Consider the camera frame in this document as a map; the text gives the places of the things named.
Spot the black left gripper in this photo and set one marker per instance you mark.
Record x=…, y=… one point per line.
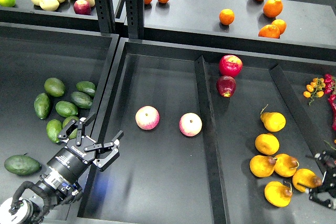
x=81, y=151

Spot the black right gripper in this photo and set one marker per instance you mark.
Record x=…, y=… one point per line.
x=325, y=194

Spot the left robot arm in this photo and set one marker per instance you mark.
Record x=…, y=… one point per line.
x=32, y=202

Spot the avocado lower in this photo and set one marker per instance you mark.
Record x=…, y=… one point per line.
x=53, y=129

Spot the avocado centre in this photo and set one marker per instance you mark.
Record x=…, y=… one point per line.
x=66, y=109

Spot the avocado middle right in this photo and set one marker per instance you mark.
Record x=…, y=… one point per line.
x=81, y=100

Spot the avocado top right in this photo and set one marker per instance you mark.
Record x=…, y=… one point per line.
x=87, y=87

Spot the avocado far left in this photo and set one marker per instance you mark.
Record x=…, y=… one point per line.
x=42, y=105

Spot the avocado top left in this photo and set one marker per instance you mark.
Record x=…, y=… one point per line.
x=54, y=87

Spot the large avocado bottom left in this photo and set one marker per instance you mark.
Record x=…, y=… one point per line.
x=22, y=165

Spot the yellow pear top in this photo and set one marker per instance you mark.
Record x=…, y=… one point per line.
x=272, y=121

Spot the pale yellow pear front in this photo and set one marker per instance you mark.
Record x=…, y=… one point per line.
x=49, y=5

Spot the pink apple left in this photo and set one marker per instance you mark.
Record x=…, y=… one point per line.
x=147, y=117

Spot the pink apple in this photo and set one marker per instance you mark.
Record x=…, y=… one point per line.
x=190, y=124
x=147, y=117

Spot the black tray divider right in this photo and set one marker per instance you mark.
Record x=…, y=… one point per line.
x=313, y=120

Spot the orange cherry tomato bunch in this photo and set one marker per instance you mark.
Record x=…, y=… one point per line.
x=314, y=90

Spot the pink apple right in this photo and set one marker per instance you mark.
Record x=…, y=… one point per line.
x=190, y=124

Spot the red chili peppers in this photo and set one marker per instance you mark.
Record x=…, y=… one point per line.
x=329, y=80

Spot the black left tray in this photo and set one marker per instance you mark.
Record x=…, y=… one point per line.
x=29, y=56

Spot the black tray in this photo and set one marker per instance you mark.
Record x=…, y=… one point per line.
x=29, y=56
x=163, y=176

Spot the black middle tray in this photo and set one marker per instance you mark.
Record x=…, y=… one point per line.
x=163, y=176

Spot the red apple on shelf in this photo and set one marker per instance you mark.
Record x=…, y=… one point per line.
x=82, y=7

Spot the dark red apple lower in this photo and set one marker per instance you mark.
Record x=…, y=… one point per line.
x=226, y=86

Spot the red apple upper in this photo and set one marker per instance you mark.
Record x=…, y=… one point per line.
x=230, y=65

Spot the orange shelf front right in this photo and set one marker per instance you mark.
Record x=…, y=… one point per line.
x=269, y=31

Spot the orange shelf small right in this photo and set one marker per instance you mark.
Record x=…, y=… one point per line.
x=281, y=24

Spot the black shelf post left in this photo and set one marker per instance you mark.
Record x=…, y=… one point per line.
x=105, y=14

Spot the black shelf post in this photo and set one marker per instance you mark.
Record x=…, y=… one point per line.
x=135, y=18
x=105, y=14

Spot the black shelf post right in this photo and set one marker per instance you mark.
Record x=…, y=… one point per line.
x=135, y=18

